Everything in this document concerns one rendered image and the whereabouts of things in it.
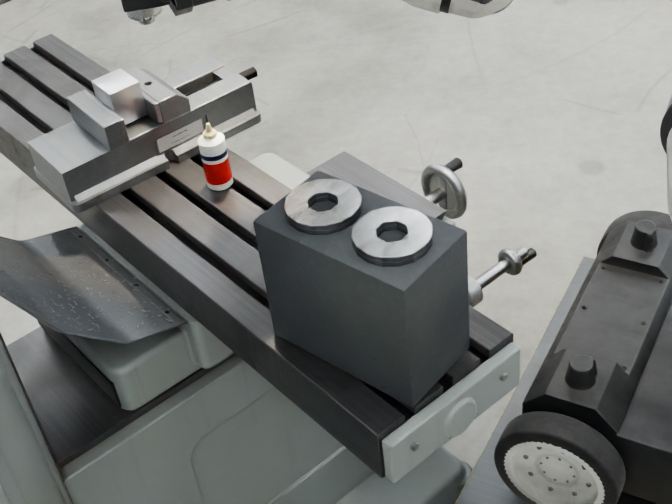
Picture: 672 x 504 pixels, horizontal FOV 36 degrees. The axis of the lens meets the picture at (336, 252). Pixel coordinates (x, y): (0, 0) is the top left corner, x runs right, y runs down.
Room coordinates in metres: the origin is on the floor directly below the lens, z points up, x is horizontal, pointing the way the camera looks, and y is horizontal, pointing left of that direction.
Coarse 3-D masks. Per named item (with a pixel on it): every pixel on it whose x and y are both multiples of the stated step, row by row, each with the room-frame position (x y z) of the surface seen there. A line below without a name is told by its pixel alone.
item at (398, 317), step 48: (336, 192) 0.97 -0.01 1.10; (288, 240) 0.91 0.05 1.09; (336, 240) 0.90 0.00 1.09; (384, 240) 0.88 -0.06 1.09; (432, 240) 0.87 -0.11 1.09; (288, 288) 0.92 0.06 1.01; (336, 288) 0.87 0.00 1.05; (384, 288) 0.82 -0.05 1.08; (432, 288) 0.83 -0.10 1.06; (288, 336) 0.93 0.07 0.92; (336, 336) 0.87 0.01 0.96; (384, 336) 0.82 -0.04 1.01; (432, 336) 0.83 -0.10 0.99; (384, 384) 0.83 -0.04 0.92; (432, 384) 0.83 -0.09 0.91
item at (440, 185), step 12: (432, 168) 1.60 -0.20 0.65; (444, 168) 1.59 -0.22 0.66; (456, 168) 1.60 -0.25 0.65; (432, 180) 1.61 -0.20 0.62; (444, 180) 1.58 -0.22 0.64; (456, 180) 1.56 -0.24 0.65; (432, 192) 1.58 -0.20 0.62; (444, 192) 1.58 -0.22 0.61; (456, 192) 1.55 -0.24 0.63; (444, 204) 1.59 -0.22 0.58; (456, 204) 1.55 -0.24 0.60; (456, 216) 1.56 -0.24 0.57
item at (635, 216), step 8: (624, 216) 1.48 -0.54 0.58; (632, 216) 1.47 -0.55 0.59; (640, 216) 1.46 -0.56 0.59; (648, 216) 1.45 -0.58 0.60; (656, 216) 1.45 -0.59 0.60; (664, 216) 1.44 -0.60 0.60; (616, 224) 1.47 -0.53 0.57; (656, 224) 1.42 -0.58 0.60; (664, 224) 1.42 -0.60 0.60; (608, 232) 1.47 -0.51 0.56; (600, 248) 1.47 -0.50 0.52
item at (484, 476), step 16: (576, 272) 1.54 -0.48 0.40; (576, 288) 1.49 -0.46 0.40; (560, 304) 1.45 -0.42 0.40; (560, 320) 1.41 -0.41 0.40; (544, 336) 1.37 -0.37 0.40; (544, 352) 1.33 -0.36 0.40; (528, 368) 1.30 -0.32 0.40; (528, 384) 1.26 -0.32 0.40; (512, 400) 1.23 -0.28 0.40; (512, 416) 1.19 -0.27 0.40; (496, 432) 1.16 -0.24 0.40; (480, 464) 1.09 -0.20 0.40; (480, 480) 1.06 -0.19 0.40; (496, 480) 1.06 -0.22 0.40; (464, 496) 1.03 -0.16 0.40; (480, 496) 1.03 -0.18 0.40; (496, 496) 1.03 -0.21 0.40; (512, 496) 1.02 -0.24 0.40; (624, 496) 0.99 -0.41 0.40
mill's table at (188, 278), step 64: (0, 64) 1.77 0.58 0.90; (64, 64) 1.74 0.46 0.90; (0, 128) 1.55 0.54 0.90; (128, 192) 1.34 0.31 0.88; (192, 192) 1.29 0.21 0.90; (256, 192) 1.26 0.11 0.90; (128, 256) 1.23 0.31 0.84; (192, 256) 1.13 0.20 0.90; (256, 256) 1.11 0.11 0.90; (256, 320) 0.98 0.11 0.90; (320, 384) 0.86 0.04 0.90; (448, 384) 0.85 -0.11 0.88; (512, 384) 0.88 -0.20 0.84; (384, 448) 0.76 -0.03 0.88
